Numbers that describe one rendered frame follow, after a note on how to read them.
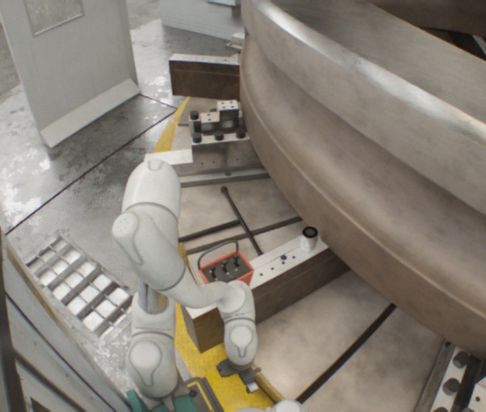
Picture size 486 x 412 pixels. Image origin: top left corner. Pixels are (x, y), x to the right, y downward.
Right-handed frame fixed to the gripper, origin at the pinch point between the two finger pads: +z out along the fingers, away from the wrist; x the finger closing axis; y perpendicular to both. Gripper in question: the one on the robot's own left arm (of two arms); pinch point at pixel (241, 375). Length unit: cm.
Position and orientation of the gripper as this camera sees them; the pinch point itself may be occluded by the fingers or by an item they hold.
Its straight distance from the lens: 156.8
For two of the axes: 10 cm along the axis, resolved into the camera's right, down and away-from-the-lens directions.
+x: -4.7, -6.3, 6.2
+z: 0.0, 7.0, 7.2
